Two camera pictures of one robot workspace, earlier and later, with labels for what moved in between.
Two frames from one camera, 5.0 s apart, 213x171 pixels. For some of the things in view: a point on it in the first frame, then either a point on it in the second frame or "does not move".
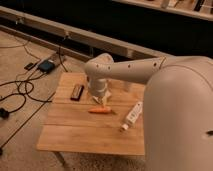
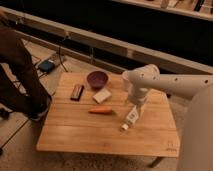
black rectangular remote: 77,92 does not move
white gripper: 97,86 -> 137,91
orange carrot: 102,110 does not move
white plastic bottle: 133,115 does not move
